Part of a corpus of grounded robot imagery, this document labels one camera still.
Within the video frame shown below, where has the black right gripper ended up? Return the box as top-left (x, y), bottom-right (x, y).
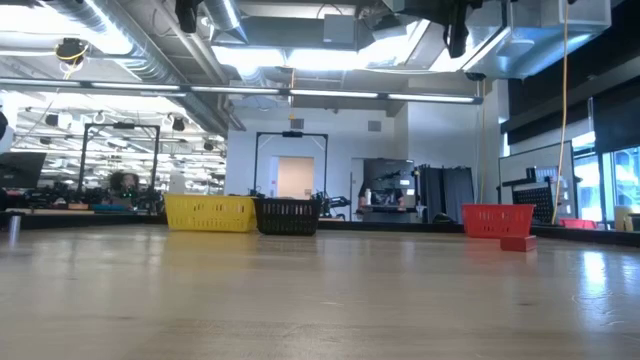
top-left (399, 0), bottom-right (484, 59)

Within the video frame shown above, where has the red block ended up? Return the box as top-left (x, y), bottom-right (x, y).
top-left (499, 234), bottom-right (539, 253)

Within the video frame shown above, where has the long ceiling light bar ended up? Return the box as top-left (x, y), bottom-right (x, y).
top-left (0, 77), bottom-right (485, 106)

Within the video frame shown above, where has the grey ceiling box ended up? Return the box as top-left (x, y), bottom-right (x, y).
top-left (322, 13), bottom-right (357, 46)

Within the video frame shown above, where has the yellow black ceiling reel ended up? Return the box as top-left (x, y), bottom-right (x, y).
top-left (53, 37), bottom-right (90, 65)

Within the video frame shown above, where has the grey partition panel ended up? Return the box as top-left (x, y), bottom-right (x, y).
top-left (497, 140), bottom-right (577, 224)

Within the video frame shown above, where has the dark curtain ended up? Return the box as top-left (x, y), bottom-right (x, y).
top-left (416, 164), bottom-right (475, 224)

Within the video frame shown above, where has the black pegboard rack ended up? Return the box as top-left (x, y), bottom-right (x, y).
top-left (499, 166), bottom-right (584, 225)

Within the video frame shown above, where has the red plastic basket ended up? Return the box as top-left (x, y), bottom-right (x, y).
top-left (461, 202), bottom-right (535, 240)

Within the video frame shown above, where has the grey machine cabinet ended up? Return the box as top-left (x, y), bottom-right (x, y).
top-left (355, 158), bottom-right (417, 224)

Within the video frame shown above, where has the yellow plastic basket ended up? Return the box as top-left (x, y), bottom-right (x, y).
top-left (163, 193), bottom-right (258, 234)

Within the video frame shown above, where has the small red bin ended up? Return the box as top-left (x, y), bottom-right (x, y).
top-left (558, 217), bottom-right (600, 231)

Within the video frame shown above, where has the black plastic basket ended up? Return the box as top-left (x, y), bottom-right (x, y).
top-left (252, 197), bottom-right (324, 237)

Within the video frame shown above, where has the black monitor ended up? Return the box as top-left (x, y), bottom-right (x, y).
top-left (0, 151), bottom-right (47, 190)

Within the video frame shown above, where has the beige container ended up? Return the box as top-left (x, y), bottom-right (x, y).
top-left (613, 204), bottom-right (635, 232)

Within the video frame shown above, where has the round silver duct pipe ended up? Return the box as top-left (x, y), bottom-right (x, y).
top-left (42, 0), bottom-right (236, 139)

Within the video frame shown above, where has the thick yellow hanging cable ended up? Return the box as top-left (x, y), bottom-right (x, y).
top-left (551, 0), bottom-right (572, 225)

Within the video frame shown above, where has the black gantry frame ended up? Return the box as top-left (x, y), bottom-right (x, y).
top-left (78, 122), bottom-right (162, 195)
top-left (253, 130), bottom-right (330, 201)

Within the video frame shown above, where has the black aluminium table rail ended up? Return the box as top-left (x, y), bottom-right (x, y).
top-left (0, 210), bottom-right (640, 248)

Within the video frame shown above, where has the metal post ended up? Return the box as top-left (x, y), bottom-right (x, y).
top-left (6, 213), bottom-right (23, 247)

